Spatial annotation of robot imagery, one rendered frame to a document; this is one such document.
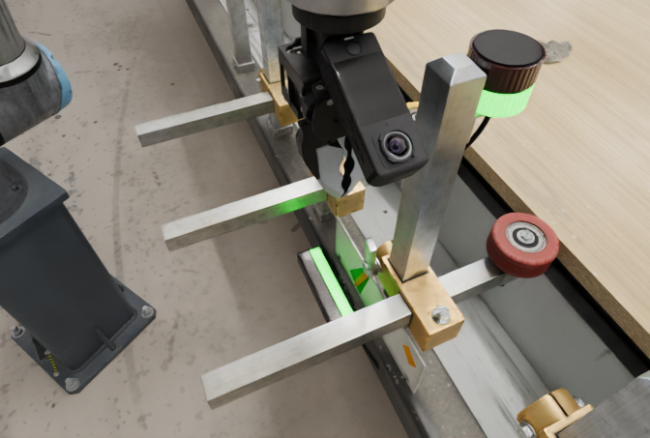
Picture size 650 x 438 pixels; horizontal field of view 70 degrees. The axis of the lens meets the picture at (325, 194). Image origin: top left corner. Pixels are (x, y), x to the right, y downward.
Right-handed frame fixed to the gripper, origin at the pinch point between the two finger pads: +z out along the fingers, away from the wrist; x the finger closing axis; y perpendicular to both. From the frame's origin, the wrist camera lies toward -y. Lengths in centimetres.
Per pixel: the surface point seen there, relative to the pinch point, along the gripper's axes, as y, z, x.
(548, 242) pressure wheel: -9.2, 10.3, -23.6
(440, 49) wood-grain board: 33, 11, -36
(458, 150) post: -5.1, -7.0, -8.9
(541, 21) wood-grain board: 34, 11, -60
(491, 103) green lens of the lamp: -5.6, -12.0, -10.5
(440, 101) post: -4.4, -12.9, -6.1
